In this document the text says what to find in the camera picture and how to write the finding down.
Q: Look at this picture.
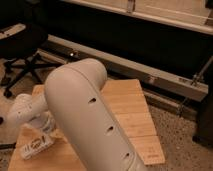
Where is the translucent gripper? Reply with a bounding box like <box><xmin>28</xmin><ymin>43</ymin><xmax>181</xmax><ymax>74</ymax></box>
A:
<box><xmin>31</xmin><ymin>113</ymin><xmax>57</xmax><ymax>135</ymax></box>

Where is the clear plastic bottle with label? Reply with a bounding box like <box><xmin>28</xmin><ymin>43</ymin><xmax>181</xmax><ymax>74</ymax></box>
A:
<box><xmin>20</xmin><ymin>135</ymin><xmax>54</xmax><ymax>160</ymax></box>

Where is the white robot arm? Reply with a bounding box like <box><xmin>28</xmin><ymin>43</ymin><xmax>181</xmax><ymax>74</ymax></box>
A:
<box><xmin>6</xmin><ymin>58</ymin><xmax>147</xmax><ymax>171</ymax></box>

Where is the black office chair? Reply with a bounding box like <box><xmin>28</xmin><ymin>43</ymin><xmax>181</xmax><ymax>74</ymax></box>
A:
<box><xmin>0</xmin><ymin>0</ymin><xmax>57</xmax><ymax>98</ymax></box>

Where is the metal rail beam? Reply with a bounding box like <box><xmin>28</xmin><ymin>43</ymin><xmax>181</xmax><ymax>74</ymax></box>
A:
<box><xmin>39</xmin><ymin>35</ymin><xmax>209</xmax><ymax>102</ymax></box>

